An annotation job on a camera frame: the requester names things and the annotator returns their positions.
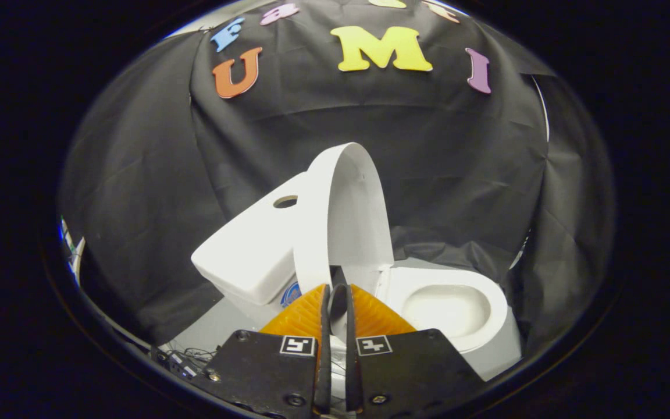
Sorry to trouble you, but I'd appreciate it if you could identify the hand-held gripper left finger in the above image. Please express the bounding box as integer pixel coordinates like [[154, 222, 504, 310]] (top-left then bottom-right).
[[204, 283, 333, 417]]

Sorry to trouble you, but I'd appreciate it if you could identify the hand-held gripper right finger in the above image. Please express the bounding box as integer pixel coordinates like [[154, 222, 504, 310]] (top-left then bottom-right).
[[344, 284, 487, 415]]

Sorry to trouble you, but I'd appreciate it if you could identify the white toilet lid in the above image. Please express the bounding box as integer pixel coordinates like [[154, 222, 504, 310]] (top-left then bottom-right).
[[293, 143, 395, 297]]

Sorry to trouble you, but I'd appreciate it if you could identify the white toilet bowl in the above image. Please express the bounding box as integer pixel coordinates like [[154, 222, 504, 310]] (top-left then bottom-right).
[[335, 267, 523, 382]]

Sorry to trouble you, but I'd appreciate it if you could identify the white toilet tank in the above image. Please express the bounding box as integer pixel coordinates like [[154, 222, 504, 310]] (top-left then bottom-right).
[[191, 172, 312, 332]]

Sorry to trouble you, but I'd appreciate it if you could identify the small dark floor device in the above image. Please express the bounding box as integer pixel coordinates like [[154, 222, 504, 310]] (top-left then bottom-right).
[[158, 347, 219, 380]]

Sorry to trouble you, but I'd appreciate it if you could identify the black backdrop cloth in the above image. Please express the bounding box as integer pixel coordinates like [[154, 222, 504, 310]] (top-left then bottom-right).
[[59, 0, 615, 347]]

